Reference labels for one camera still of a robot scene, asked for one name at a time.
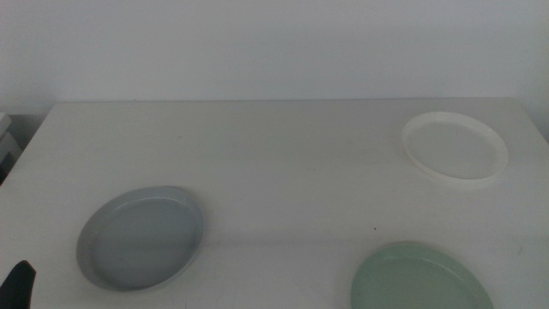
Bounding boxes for grey shallow bowl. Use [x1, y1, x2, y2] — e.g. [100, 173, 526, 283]
[75, 185, 206, 293]

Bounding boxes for green shallow bowl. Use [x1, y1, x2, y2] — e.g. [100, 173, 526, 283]
[349, 241, 495, 309]

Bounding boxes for white shallow bowl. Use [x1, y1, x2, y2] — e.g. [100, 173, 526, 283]
[401, 111, 510, 181]

